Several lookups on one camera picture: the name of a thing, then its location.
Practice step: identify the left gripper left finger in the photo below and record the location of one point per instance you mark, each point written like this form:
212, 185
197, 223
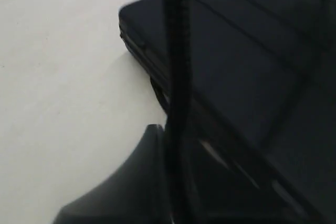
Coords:
135, 193

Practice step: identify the black plastic carry case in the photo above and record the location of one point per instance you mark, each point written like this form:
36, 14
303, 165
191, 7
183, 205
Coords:
256, 75

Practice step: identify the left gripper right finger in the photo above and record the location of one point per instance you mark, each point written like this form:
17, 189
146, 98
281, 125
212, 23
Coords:
221, 188

